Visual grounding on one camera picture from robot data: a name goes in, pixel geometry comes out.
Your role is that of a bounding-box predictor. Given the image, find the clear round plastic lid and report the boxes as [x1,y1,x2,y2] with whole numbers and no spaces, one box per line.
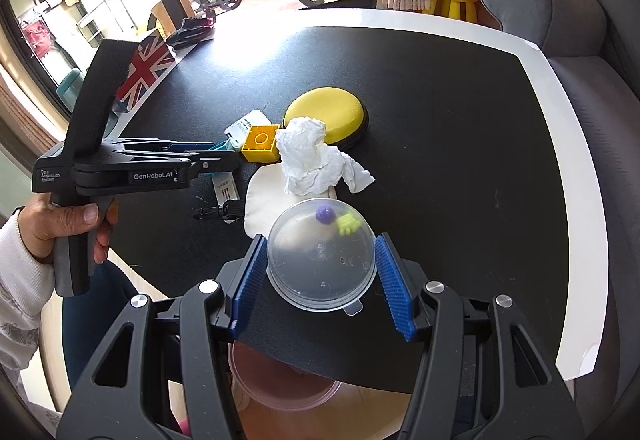
[266,199,377,318]

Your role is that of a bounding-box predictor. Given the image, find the black strap clip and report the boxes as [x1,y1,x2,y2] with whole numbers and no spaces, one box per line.
[192,199,248,224]

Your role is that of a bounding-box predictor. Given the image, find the yellow toy brick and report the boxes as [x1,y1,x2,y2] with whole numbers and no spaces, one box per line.
[241,124,281,163]

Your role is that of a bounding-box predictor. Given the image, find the red bag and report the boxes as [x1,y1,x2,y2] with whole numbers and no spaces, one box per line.
[20,20,51,61]

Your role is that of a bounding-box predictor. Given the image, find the pink plastic basin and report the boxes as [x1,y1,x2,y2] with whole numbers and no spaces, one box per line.
[227,342,343,413]

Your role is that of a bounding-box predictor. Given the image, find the yellow plastic stool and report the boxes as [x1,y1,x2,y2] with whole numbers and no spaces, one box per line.
[422,0,481,23]

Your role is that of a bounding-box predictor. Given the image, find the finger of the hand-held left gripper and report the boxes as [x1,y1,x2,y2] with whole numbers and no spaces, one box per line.
[190,151,244,178]
[102,136,237,155]

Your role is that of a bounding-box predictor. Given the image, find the white round pad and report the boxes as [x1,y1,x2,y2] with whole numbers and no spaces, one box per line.
[245,162,341,246]

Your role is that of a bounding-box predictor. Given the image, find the white shelf rack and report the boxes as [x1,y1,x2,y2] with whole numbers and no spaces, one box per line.
[75,0,131,41]

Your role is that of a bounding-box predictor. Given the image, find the yellow round case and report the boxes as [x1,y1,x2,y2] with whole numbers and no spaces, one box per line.
[282,87,370,152]

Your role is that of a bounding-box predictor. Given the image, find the person's left hand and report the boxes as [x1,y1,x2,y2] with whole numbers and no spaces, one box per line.
[17,197,121,267]

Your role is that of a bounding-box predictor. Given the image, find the grey sofa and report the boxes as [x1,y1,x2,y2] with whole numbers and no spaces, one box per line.
[475,0,640,421]

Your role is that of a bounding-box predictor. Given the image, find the flag-print box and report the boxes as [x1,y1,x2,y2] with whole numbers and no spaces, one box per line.
[115,32,177,111]

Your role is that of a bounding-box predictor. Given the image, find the teal cup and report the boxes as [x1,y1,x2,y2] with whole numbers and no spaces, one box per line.
[56,67,86,108]

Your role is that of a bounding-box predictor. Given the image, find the person's left forearm white sleeve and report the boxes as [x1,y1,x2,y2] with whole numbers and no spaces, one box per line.
[0,210,68,403]

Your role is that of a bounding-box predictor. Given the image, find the white tag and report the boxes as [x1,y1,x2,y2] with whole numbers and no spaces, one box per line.
[212,176,241,206]

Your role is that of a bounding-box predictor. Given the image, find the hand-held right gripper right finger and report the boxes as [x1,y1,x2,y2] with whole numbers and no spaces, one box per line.
[374,232,586,440]

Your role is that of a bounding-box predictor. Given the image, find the small white device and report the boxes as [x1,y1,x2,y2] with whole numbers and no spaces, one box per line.
[224,109,266,151]

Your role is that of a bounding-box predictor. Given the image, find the black gloves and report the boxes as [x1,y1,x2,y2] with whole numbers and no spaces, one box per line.
[165,17,216,48]

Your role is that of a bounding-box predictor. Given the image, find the crumpled white tissue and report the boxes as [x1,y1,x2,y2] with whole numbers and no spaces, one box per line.
[275,116,376,196]

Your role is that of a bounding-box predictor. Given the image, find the person's leg dark pants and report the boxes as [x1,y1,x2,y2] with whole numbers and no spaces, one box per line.
[65,265,176,388]

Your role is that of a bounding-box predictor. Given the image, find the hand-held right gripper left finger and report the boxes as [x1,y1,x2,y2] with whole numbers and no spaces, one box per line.
[57,234,271,440]

